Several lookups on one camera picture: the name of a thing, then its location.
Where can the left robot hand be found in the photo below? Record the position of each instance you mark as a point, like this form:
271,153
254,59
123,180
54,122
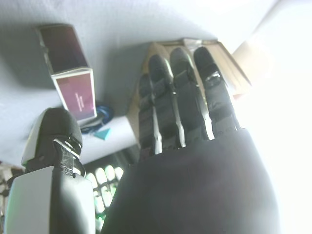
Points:
190,185

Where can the grey packaged box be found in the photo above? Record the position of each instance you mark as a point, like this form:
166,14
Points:
75,95

